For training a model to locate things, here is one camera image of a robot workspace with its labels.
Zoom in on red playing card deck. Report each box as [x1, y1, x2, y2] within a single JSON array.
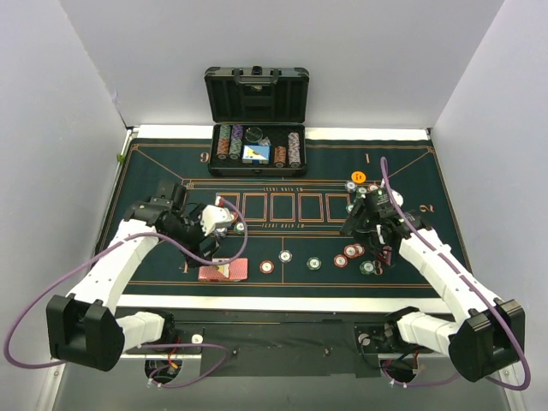
[[198, 258, 248, 283]]

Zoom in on orange big blind button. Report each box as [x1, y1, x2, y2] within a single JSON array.
[[351, 170, 366, 184]]

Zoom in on green poker chip stack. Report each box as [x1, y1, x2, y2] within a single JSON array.
[[306, 257, 322, 271]]

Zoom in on red poker chip stack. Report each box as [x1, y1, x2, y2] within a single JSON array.
[[259, 260, 275, 275]]

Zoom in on blue poker chip stack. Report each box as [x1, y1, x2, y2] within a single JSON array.
[[278, 250, 293, 263]]

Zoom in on red triangular dealer button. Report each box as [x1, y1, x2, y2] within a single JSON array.
[[380, 247, 392, 266]]

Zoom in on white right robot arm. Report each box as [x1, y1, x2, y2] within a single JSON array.
[[341, 188, 525, 382]]

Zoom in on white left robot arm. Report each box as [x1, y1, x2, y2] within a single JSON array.
[[46, 182, 232, 371]]

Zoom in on green poker table mat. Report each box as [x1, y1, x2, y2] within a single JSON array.
[[99, 139, 468, 298]]

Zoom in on green red chips in case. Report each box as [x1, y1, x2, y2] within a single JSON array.
[[216, 124, 231, 160]]

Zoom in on purple green chips in case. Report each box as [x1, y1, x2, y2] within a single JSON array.
[[229, 124, 243, 160]]

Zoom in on lilac chips in case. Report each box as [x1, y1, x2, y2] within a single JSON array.
[[288, 132, 301, 168]]

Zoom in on orange chips in case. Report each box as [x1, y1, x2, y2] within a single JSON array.
[[274, 146, 287, 168]]

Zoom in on blue card box in case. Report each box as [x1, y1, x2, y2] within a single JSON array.
[[241, 145, 271, 164]]

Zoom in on black round button in case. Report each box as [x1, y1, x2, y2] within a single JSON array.
[[244, 126, 263, 143]]

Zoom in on black poker chip case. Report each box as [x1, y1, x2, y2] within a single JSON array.
[[204, 66, 310, 177]]

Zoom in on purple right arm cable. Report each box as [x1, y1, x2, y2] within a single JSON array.
[[379, 156, 532, 391]]

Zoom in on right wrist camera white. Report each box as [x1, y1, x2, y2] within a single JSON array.
[[389, 190, 403, 208]]

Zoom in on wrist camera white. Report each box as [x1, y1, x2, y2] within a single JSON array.
[[200, 205, 235, 236], [389, 190, 403, 208]]

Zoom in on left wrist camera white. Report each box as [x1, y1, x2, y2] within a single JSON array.
[[200, 205, 235, 236]]

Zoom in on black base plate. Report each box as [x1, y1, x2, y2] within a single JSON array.
[[119, 307, 429, 380]]

